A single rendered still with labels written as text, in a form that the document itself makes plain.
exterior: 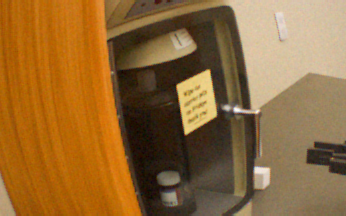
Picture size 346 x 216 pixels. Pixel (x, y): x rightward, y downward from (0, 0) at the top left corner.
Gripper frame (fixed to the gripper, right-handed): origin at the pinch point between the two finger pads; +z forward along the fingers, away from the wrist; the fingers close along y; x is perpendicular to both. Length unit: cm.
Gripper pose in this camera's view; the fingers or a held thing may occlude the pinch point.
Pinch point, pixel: (323, 153)
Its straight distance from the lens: 92.4
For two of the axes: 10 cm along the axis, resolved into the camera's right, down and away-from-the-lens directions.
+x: 1.3, 9.5, 2.9
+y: -6.6, 3.0, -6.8
